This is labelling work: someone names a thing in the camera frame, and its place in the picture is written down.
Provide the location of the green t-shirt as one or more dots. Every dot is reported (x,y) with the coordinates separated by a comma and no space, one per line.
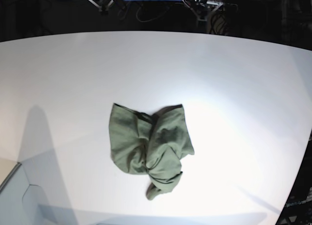
(153,145)

